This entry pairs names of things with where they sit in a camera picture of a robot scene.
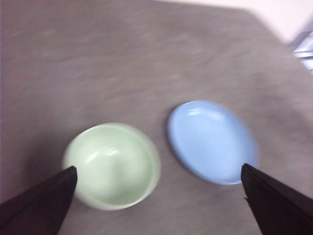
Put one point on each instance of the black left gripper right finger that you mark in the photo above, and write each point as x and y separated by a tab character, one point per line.
276	210

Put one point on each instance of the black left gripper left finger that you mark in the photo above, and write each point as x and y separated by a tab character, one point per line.
41	210

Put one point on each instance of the green ribbed bowl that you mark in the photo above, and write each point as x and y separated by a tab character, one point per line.
117	169

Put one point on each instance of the blue round plate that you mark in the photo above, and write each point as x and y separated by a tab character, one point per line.
207	144

